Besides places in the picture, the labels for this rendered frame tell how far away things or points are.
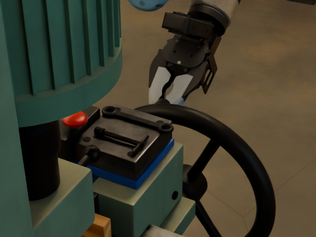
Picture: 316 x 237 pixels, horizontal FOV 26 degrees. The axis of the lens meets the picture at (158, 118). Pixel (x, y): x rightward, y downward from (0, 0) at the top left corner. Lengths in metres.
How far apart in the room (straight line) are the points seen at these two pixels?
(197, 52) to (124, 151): 0.34
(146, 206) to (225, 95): 1.95
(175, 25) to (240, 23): 2.27
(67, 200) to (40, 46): 0.21
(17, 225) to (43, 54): 0.13
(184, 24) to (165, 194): 0.29
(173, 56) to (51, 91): 0.62
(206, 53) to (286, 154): 1.40
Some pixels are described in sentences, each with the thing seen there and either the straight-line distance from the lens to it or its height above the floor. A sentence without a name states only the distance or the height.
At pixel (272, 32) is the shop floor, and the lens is 3.25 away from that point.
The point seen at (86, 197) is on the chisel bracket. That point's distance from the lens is 0.68.
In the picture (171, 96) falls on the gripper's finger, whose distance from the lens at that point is 1.08.
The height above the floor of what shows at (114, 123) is 1.00.
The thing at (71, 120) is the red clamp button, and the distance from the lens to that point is 0.82.
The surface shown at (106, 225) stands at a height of 0.98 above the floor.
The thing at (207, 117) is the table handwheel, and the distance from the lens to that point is 0.95.
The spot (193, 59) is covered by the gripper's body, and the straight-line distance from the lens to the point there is 1.10.
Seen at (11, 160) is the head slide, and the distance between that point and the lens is 0.49.
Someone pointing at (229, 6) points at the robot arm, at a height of 0.99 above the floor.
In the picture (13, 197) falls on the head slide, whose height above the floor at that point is 1.17.
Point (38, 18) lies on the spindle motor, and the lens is 0.48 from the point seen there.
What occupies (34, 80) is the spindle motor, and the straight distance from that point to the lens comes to 0.49.
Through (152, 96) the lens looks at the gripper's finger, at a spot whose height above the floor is 0.90.
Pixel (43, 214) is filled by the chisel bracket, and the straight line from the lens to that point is 0.63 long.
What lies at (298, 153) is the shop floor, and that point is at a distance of 2.49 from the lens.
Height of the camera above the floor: 1.49
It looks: 35 degrees down
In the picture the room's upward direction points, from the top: straight up
